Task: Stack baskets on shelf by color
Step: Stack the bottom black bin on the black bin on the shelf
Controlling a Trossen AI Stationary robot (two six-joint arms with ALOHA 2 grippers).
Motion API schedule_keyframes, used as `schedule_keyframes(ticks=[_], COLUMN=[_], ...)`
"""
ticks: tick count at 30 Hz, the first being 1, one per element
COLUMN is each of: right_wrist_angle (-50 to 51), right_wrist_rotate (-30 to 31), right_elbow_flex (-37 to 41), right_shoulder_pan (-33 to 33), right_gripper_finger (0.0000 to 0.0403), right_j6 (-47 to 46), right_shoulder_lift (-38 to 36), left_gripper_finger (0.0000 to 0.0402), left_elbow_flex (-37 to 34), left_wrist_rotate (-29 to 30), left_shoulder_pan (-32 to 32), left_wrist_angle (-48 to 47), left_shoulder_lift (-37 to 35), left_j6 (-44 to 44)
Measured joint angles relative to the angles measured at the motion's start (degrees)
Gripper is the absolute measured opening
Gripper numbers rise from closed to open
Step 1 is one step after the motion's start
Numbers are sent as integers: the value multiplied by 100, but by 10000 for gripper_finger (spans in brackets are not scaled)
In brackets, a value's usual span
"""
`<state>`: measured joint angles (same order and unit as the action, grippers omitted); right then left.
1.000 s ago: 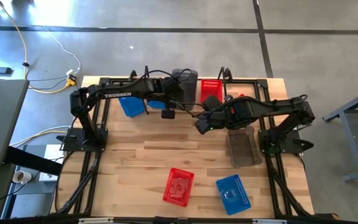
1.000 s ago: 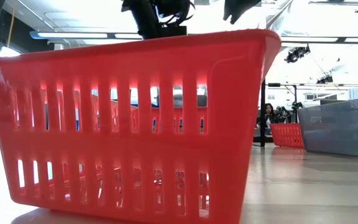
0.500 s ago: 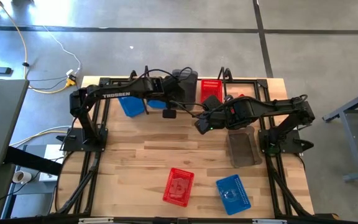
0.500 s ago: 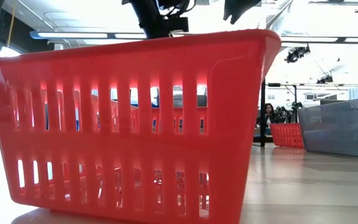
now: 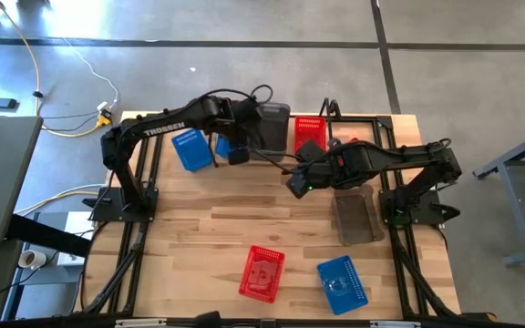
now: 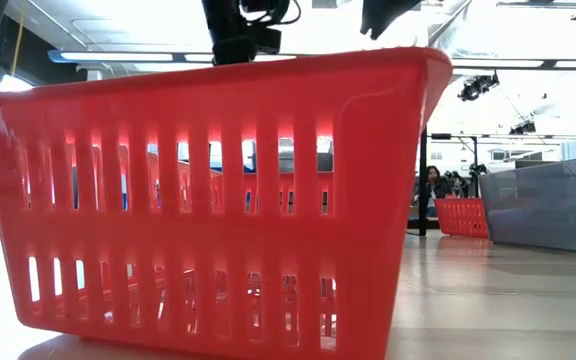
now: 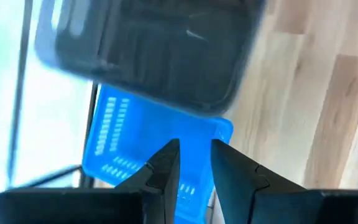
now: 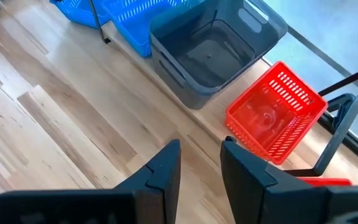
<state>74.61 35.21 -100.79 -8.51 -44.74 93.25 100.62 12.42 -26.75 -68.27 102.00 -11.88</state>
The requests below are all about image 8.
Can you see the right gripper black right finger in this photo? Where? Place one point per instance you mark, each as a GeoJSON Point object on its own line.
{"type": "Point", "coordinates": [253, 193]}

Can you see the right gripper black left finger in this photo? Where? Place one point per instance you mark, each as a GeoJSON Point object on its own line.
{"type": "Point", "coordinates": [160, 186]}

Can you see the red slotted plastic basket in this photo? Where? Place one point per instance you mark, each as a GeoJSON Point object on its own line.
{"type": "Point", "coordinates": [259, 118]}
{"type": "Point", "coordinates": [325, 182]}

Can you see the blue slotted plastic basket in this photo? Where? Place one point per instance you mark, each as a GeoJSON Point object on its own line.
{"type": "Point", "coordinates": [73, 14]}
{"type": "Point", "coordinates": [135, 34]}

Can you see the low shelf, black metal legs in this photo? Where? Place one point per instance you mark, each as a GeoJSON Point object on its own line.
{"type": "Point", "coordinates": [343, 124]}

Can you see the grey translucent plastic bin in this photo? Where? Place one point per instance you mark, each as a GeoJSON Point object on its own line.
{"type": "Point", "coordinates": [216, 56]}

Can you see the black aluminium table frame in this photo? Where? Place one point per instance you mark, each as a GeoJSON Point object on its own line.
{"type": "Point", "coordinates": [340, 109]}

